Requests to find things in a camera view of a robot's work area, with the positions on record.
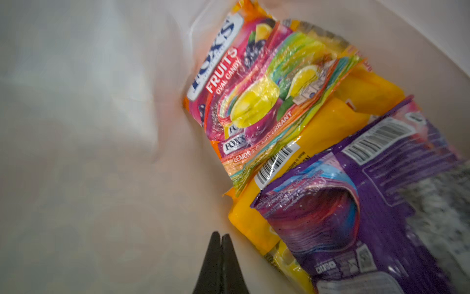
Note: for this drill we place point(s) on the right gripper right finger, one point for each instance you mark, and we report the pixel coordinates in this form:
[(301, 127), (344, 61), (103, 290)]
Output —
[(232, 280)]

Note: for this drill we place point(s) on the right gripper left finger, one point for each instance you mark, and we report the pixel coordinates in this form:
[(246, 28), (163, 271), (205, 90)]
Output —
[(209, 280)]

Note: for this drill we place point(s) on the purple snack packet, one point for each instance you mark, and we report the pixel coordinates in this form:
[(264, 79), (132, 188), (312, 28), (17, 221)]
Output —
[(385, 211)]

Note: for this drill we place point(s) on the blue checkered paper bag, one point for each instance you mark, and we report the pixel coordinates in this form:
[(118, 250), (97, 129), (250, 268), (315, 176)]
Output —
[(109, 186)]

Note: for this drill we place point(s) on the Fox's fruits candy packet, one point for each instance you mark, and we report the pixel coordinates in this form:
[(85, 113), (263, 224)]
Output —
[(261, 83)]

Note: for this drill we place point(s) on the yellow snack packet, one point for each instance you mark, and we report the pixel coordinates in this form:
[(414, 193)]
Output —
[(360, 99)]

